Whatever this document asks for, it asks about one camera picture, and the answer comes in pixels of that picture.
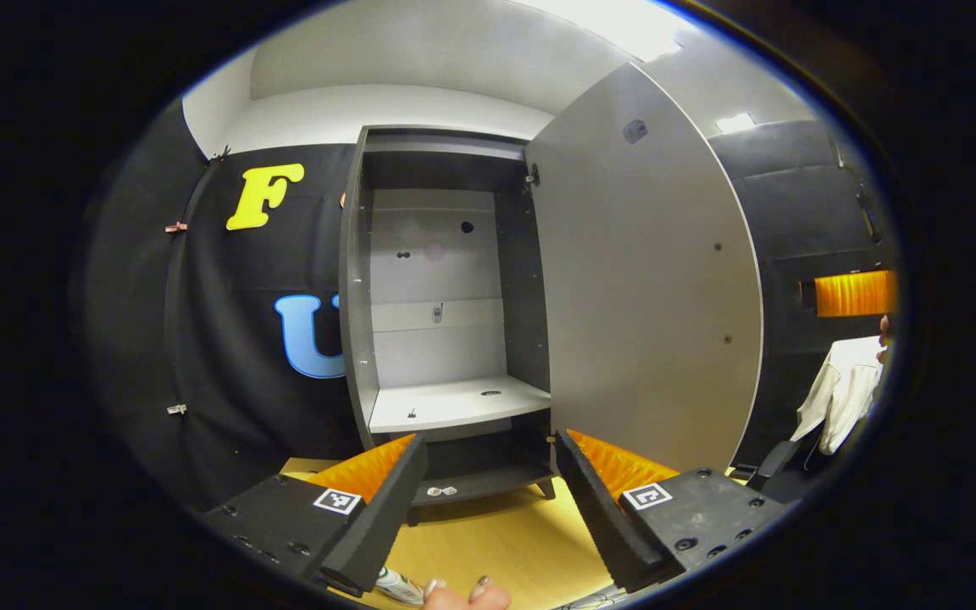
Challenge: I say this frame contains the grey cabinet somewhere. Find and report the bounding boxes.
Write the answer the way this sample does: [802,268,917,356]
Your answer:
[337,125,558,526]

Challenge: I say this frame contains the large ceiling light panel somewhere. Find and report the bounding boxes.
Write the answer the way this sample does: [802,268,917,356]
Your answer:
[530,0,692,62]

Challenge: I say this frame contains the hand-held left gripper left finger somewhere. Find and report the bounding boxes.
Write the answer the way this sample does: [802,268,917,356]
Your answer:
[200,434,430,599]

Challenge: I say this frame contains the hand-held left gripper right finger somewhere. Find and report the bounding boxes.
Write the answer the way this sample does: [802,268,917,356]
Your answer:
[554,428,798,594]

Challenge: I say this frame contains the black chair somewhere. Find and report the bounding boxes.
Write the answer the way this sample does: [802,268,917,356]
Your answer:
[746,439,819,501]

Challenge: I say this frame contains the white green-label bottle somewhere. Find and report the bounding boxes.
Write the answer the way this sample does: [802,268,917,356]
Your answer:
[374,566,428,607]

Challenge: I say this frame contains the black backdrop cloth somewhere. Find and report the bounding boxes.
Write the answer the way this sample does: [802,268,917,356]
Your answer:
[81,97,900,509]

